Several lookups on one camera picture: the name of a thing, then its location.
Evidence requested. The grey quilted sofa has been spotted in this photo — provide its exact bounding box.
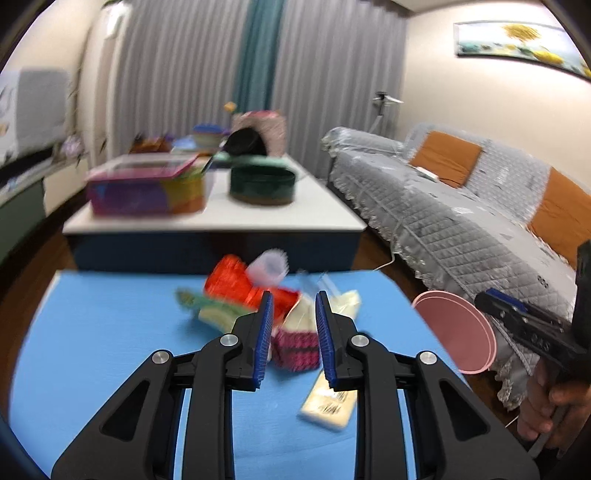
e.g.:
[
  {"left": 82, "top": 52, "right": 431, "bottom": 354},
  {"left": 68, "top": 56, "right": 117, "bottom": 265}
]
[{"left": 321, "top": 122, "right": 591, "bottom": 411}]

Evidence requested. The grey curtain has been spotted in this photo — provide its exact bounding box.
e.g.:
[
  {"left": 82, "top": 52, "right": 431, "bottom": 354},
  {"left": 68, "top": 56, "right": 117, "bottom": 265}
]
[
  {"left": 113, "top": 0, "right": 252, "bottom": 153},
  {"left": 268, "top": 0, "right": 409, "bottom": 153}
]

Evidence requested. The orange sofa cushion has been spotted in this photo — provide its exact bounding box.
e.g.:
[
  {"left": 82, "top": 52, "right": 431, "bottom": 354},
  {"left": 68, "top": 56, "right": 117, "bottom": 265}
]
[
  {"left": 526, "top": 167, "right": 591, "bottom": 271},
  {"left": 409, "top": 130, "right": 483, "bottom": 188}
]

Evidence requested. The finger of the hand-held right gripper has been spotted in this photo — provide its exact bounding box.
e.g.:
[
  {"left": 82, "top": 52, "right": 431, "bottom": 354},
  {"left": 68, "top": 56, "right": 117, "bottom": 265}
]
[{"left": 474, "top": 288, "right": 578, "bottom": 366}]

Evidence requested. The teal curtain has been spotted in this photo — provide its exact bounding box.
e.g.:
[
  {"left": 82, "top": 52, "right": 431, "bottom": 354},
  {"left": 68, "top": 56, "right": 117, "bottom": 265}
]
[{"left": 235, "top": 0, "right": 287, "bottom": 114}]

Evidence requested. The brown teapot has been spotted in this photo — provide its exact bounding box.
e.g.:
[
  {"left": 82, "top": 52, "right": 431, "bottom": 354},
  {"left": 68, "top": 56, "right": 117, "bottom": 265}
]
[{"left": 129, "top": 134, "right": 176, "bottom": 154}]

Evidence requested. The clear plastic straw packet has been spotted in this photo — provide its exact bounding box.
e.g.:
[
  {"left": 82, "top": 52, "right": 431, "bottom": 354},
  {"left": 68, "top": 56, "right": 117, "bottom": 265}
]
[{"left": 295, "top": 270, "right": 342, "bottom": 301}]

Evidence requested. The person's right hand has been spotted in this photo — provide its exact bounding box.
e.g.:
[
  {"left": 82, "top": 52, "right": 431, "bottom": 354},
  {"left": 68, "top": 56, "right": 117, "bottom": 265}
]
[{"left": 517, "top": 366, "right": 591, "bottom": 456}]

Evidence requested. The television cabinet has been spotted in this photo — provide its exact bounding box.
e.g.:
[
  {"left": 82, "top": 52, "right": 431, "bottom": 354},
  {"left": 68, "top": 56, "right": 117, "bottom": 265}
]
[{"left": 0, "top": 148, "right": 88, "bottom": 259}]

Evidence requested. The white floor stand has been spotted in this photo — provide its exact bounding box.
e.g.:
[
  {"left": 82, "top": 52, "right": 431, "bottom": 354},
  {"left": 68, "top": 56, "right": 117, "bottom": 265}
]
[{"left": 369, "top": 91, "right": 403, "bottom": 134}]

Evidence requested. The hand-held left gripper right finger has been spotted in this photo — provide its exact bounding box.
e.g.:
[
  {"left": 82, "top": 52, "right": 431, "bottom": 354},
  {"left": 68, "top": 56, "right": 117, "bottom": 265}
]
[{"left": 315, "top": 290, "right": 541, "bottom": 480}]

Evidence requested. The pink knitted item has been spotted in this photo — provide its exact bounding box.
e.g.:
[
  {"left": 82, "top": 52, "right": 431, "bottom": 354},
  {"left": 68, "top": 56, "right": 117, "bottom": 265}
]
[{"left": 272, "top": 330, "right": 321, "bottom": 372}]

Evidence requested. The white cable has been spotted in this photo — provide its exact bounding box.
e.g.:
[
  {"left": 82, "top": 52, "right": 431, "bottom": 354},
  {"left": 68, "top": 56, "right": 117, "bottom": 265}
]
[{"left": 369, "top": 255, "right": 399, "bottom": 274}]

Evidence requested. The colourful storage box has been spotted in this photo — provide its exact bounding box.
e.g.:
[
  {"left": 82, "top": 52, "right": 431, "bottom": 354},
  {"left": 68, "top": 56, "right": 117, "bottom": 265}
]
[{"left": 85, "top": 154, "right": 206, "bottom": 217}]

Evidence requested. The pink plastic bin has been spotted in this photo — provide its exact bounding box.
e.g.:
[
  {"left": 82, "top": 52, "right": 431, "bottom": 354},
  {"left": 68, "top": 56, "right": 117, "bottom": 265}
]
[{"left": 411, "top": 291, "right": 498, "bottom": 376}]

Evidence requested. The green snack wrapper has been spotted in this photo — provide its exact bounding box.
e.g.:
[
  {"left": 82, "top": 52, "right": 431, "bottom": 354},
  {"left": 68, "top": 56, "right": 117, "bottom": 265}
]
[{"left": 175, "top": 287, "right": 241, "bottom": 333}]

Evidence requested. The white coffee table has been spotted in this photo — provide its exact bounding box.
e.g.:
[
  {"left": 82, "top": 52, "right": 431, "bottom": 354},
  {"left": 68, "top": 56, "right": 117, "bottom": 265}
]
[{"left": 62, "top": 154, "right": 368, "bottom": 273}]

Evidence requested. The bubble wrap roll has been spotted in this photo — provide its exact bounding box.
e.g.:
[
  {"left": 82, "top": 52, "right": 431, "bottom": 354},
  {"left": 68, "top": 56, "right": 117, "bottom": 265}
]
[{"left": 247, "top": 249, "right": 289, "bottom": 289}]

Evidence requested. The stack of coloured bowls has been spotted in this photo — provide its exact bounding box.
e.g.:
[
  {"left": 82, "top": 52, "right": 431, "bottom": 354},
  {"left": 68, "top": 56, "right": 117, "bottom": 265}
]
[{"left": 192, "top": 122, "right": 222, "bottom": 148}]

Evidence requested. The grey television cover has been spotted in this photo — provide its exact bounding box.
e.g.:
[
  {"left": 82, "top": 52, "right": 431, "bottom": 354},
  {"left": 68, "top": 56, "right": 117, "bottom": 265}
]
[{"left": 0, "top": 69, "right": 70, "bottom": 160}]

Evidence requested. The mint green box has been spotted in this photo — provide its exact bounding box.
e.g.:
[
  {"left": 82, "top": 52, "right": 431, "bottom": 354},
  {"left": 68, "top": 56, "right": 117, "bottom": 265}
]
[{"left": 212, "top": 152, "right": 289, "bottom": 169}]

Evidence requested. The pink lace basket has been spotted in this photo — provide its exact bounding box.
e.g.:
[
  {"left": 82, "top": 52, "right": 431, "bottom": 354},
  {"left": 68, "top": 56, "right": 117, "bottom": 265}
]
[{"left": 231, "top": 110, "right": 287, "bottom": 158}]

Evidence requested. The red package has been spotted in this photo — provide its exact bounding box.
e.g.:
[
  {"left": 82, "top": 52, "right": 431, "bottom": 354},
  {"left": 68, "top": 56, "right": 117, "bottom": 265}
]
[{"left": 204, "top": 255, "right": 302, "bottom": 321}]

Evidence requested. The cream tissue packet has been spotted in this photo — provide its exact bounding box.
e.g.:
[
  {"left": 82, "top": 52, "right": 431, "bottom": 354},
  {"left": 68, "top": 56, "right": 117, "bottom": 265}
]
[{"left": 298, "top": 369, "right": 358, "bottom": 432}]

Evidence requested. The blue tablecloth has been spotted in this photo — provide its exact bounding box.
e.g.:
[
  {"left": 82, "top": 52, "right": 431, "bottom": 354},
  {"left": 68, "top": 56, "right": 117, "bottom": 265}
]
[{"left": 9, "top": 270, "right": 469, "bottom": 480}]

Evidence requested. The cream paper carton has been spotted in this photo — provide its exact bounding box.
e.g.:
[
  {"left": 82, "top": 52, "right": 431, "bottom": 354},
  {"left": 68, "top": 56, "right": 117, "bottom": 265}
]
[{"left": 281, "top": 288, "right": 362, "bottom": 334}]

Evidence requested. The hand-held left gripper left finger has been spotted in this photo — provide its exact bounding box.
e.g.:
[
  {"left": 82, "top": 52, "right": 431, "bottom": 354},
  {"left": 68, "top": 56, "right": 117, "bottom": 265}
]
[{"left": 51, "top": 291, "right": 274, "bottom": 480}]

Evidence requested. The flower wall painting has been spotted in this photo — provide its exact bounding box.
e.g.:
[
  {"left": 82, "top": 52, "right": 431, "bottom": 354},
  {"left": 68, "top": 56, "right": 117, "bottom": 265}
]
[{"left": 453, "top": 21, "right": 591, "bottom": 81}]

